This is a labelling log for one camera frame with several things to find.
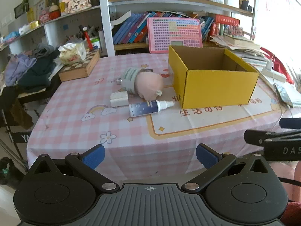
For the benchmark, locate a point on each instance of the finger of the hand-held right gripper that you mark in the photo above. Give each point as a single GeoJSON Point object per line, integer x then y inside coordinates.
{"type": "Point", "coordinates": [256, 137]}
{"type": "Point", "coordinates": [290, 123]}

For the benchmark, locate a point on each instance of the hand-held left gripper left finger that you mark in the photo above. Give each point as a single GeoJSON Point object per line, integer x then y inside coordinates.
{"type": "Point", "coordinates": [94, 156]}

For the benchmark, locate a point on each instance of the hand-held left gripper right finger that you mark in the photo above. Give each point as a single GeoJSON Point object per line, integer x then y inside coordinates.
{"type": "Point", "coordinates": [207, 156]}

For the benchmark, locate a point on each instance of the white power adapter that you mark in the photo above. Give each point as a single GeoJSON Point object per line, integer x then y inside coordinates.
{"type": "Point", "coordinates": [118, 98]}

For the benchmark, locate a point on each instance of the yellow cardboard box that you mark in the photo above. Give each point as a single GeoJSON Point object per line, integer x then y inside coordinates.
{"type": "Point", "coordinates": [211, 89]}

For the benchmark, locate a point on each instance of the dark blue spray bottle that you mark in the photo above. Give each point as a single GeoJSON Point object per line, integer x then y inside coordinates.
{"type": "Point", "coordinates": [143, 108]}

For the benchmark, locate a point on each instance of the grey tape roll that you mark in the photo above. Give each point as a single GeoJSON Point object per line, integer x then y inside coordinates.
{"type": "Point", "coordinates": [129, 80]}

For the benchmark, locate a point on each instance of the pink plush toy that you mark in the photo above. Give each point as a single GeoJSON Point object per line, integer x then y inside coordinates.
{"type": "Point", "coordinates": [148, 84]}

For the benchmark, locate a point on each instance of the dark shiny phone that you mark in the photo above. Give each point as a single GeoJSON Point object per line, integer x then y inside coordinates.
{"type": "Point", "coordinates": [283, 96]}

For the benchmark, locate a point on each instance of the pink checked tablecloth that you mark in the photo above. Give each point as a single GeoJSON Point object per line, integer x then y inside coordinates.
{"type": "Point", "coordinates": [94, 127]}

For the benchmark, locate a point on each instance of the white power strip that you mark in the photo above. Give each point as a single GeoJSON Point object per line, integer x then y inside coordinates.
{"type": "Point", "coordinates": [275, 75]}

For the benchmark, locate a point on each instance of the red cloth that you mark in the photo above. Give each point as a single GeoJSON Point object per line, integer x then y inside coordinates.
{"type": "Point", "coordinates": [282, 66]}

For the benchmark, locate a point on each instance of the person's red clothing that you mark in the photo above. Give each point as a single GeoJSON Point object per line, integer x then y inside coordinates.
{"type": "Point", "coordinates": [294, 213]}

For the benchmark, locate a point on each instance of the small metal plug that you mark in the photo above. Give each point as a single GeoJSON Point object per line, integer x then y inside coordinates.
{"type": "Point", "coordinates": [119, 81]}

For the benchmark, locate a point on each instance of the wooden chess box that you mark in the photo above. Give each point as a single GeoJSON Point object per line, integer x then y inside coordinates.
{"type": "Point", "coordinates": [80, 69]}

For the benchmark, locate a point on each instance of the stack of papers and books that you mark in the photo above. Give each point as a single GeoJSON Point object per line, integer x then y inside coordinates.
{"type": "Point", "coordinates": [239, 41]}

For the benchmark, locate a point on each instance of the dark green cloth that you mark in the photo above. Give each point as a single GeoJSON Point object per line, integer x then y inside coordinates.
{"type": "Point", "coordinates": [37, 75]}

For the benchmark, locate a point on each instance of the floral tissue box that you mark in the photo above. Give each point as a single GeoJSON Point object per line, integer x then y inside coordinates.
{"type": "Point", "coordinates": [70, 55]}

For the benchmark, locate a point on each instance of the white green jar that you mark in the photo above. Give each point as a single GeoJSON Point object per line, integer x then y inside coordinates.
{"type": "Point", "coordinates": [95, 43]}

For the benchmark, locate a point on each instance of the purple cloth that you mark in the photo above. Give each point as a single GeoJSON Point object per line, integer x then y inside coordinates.
{"type": "Point", "coordinates": [18, 68]}

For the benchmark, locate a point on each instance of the grey cloth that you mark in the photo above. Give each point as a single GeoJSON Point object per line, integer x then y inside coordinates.
{"type": "Point", "coordinates": [44, 49]}

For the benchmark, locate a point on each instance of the red book box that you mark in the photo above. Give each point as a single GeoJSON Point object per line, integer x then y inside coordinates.
{"type": "Point", "coordinates": [227, 18]}

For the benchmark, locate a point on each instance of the pink learning tablet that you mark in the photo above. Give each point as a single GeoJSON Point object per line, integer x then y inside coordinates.
{"type": "Point", "coordinates": [174, 35]}

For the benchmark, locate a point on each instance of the bunch of pens and tools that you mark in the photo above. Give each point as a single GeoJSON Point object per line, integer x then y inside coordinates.
{"type": "Point", "coordinates": [95, 29]}

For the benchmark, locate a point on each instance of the white shelf unit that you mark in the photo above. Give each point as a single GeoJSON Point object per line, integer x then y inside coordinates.
{"type": "Point", "coordinates": [105, 28]}

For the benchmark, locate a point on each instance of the row of colourful books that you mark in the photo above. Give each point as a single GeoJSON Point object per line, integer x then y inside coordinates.
{"type": "Point", "coordinates": [127, 30]}

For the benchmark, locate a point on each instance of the white open book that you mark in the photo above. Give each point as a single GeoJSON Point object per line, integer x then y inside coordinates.
{"type": "Point", "coordinates": [121, 18]}

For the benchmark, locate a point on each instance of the red gift box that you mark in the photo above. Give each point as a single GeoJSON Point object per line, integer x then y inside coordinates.
{"type": "Point", "coordinates": [50, 16]}

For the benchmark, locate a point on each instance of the pink wall poster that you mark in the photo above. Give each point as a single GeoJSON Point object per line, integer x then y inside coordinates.
{"type": "Point", "coordinates": [277, 2]}

